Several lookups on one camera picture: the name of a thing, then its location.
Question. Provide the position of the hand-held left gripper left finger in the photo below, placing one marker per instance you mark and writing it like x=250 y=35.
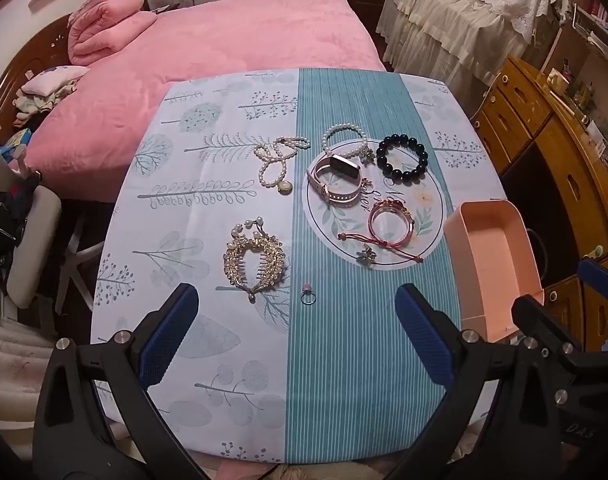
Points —
x=166 y=330

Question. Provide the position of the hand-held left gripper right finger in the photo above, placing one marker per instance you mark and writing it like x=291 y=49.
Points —
x=423 y=330

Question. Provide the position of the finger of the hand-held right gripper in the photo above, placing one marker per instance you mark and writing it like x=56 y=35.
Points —
x=533 y=315
x=601 y=276

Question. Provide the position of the pink box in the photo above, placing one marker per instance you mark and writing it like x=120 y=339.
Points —
x=483 y=240

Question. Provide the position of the gold pearl hair comb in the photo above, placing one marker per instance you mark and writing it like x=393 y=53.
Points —
x=239 y=255

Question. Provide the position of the pink band smart watch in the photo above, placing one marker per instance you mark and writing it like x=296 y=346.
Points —
x=344 y=162

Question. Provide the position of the leaf print tablecloth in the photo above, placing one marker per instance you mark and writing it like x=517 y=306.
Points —
x=209 y=260

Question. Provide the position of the white chair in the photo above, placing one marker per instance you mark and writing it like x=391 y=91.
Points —
x=34 y=250

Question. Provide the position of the wooden desk with drawers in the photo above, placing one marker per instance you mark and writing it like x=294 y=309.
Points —
x=528 y=110

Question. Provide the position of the black bag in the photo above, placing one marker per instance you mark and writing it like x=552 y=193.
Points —
x=4 y=220

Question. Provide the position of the small blue box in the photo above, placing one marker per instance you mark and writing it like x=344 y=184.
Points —
x=16 y=140

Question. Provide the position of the row of books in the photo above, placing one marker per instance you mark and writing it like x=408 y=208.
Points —
x=601 y=15

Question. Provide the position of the pile of floral clothes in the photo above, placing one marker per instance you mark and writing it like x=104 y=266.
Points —
x=49 y=82

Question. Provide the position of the folded pink quilt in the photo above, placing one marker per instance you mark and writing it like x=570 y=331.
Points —
x=109 y=35

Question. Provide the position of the dark wooden headboard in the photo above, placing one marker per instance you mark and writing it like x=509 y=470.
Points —
x=14 y=70

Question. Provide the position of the lace covered furniture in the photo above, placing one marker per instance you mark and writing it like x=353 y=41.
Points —
x=458 y=10

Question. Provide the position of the pink bed cover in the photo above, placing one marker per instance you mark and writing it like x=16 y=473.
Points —
x=234 y=35

